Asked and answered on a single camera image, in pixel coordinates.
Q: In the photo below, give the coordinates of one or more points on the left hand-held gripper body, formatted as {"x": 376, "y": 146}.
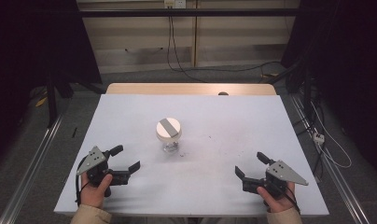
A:
{"x": 94, "y": 169}

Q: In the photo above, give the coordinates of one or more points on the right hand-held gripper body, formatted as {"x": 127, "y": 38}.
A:
{"x": 278, "y": 179}

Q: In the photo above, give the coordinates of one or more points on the clear glass jar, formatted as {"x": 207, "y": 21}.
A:
{"x": 171, "y": 145}

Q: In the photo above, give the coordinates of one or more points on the person's right hand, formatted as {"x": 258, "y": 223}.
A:
{"x": 278, "y": 203}

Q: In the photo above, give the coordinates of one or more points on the person's left hand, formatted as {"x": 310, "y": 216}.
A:
{"x": 93, "y": 194}

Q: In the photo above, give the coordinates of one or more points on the white table board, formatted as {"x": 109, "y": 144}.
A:
{"x": 208, "y": 186}

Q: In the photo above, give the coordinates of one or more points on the small black floor object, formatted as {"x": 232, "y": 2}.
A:
{"x": 74, "y": 132}

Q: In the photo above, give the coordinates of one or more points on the dark round table grommet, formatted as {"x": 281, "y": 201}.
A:
{"x": 223, "y": 93}

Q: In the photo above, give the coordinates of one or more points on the black metal stand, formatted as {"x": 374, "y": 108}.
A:
{"x": 52, "y": 99}

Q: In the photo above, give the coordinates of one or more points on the yellow floor tape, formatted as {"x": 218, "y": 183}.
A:
{"x": 41, "y": 101}

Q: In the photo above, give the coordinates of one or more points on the light wooden table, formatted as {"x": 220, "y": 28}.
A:
{"x": 177, "y": 88}

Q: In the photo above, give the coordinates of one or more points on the dark curtain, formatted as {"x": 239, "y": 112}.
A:
{"x": 348, "y": 46}
{"x": 28, "y": 46}

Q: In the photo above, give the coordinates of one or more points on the black horizontal metal bar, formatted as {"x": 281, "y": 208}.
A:
{"x": 189, "y": 12}

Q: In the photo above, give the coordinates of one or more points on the metal floor rail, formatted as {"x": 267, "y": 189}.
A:
{"x": 339, "y": 177}
{"x": 31, "y": 168}

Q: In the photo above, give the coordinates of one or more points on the white wall socket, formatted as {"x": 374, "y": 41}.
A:
{"x": 174, "y": 3}

